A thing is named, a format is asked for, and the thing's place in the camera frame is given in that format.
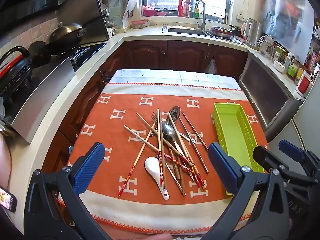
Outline stacked metal bowls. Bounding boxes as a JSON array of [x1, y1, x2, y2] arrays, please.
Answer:
[[209, 25, 236, 40]]

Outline clear plastic wall sheet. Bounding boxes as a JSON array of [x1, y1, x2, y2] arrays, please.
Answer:
[[262, 0, 315, 63]]

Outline black pot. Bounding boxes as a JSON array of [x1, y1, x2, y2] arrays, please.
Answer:
[[27, 40, 53, 63]]

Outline steel splash guard panel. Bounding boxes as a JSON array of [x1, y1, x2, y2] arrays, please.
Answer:
[[12, 57, 76, 144], [59, 0, 111, 46]]

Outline pink plastic basin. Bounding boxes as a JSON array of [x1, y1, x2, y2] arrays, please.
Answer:
[[142, 5, 157, 17]]

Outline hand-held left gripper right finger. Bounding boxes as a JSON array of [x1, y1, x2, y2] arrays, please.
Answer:
[[202, 142, 293, 240]]

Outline glass food container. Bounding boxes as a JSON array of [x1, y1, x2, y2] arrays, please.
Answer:
[[130, 20, 147, 30]]

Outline dark wok with handle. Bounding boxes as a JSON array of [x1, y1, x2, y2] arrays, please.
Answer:
[[48, 17, 107, 46]]

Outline steel kitchen faucet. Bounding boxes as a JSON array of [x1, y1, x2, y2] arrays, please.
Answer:
[[195, 0, 207, 31]]

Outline green jar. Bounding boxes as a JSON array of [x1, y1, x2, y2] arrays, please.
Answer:
[[287, 60, 299, 79]]

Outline glass pitcher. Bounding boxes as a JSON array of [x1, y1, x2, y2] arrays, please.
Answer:
[[258, 35, 276, 60]]

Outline large metal spoon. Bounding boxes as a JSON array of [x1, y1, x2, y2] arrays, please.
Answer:
[[165, 106, 181, 130], [162, 122, 187, 165]]

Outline grey refrigerator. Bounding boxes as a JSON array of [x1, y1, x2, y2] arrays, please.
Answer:
[[265, 90, 320, 162]]

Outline black gas stove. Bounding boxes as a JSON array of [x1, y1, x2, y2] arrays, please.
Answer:
[[69, 42, 108, 73]]

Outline steel electric kettle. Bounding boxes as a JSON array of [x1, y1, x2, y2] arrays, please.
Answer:
[[246, 18, 263, 50]]

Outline white bowl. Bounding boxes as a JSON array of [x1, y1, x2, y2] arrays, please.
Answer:
[[273, 60, 287, 74]]

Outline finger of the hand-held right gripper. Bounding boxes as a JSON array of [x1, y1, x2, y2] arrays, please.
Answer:
[[278, 139, 320, 178], [253, 145, 292, 178]]

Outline green plastic utensil tray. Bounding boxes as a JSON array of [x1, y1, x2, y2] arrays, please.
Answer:
[[212, 102, 265, 196]]

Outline metal chopstick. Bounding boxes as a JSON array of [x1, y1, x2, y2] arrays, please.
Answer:
[[181, 111, 209, 151], [178, 117, 209, 174]]

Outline black cooker with red handle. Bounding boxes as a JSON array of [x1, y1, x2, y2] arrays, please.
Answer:
[[0, 46, 35, 96]]

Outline orange patterned blanket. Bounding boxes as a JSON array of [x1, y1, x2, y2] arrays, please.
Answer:
[[57, 82, 270, 233]]

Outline white ceramic spoon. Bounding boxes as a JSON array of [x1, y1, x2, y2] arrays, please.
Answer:
[[144, 157, 170, 200]]

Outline metal fork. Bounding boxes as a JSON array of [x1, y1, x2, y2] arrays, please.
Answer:
[[151, 112, 198, 144]]

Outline light blue checked table cover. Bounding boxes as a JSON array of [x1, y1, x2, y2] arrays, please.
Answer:
[[109, 69, 242, 91]]

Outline steel kitchen sink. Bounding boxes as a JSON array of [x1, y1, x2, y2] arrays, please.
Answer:
[[162, 25, 208, 36]]

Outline hanging plastic bag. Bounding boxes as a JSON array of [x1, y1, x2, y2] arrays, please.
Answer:
[[205, 57, 217, 75]]

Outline black smartphone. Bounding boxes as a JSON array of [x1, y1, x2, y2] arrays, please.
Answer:
[[0, 187, 18, 213]]

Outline wooden cutting board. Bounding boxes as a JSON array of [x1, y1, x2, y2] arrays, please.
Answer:
[[121, 0, 140, 20]]

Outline dark brown chopstick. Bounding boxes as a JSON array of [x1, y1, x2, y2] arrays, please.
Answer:
[[169, 149, 187, 196], [165, 164, 185, 195]]

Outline black range hood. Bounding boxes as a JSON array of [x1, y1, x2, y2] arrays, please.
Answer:
[[0, 0, 61, 32]]

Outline red and white container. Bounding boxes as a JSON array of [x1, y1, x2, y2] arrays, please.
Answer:
[[295, 70, 313, 98]]

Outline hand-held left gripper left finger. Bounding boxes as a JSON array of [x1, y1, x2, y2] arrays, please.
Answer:
[[24, 142, 112, 240]]

